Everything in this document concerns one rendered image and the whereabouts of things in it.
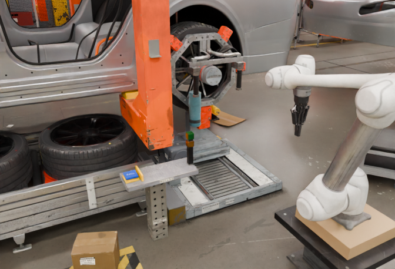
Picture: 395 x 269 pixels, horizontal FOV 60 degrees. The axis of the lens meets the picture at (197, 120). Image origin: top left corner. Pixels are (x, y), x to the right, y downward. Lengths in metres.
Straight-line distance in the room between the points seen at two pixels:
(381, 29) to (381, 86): 3.15
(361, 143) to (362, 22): 3.14
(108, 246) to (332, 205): 1.15
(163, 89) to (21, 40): 2.36
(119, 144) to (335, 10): 3.30
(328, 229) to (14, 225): 1.71
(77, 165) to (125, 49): 0.84
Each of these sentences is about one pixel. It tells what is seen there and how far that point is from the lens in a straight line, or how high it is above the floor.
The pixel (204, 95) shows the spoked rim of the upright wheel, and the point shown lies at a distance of 2.72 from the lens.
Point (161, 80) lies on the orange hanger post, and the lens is 1.98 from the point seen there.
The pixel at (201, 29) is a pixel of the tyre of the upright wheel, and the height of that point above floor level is 1.14.
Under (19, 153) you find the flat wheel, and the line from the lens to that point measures 2.37.
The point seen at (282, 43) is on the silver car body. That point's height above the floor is 0.97.
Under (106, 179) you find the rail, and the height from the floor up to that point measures 0.33.
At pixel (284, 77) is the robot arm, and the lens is 1.69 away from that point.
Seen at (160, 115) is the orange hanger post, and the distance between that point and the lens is 2.04.
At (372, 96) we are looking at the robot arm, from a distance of 1.31.
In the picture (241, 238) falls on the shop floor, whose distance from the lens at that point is 2.27.
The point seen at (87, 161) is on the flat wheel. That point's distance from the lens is 2.26.
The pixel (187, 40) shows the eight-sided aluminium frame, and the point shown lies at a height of 1.09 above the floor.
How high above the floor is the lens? 1.50
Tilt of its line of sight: 23 degrees down
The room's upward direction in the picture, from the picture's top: straight up
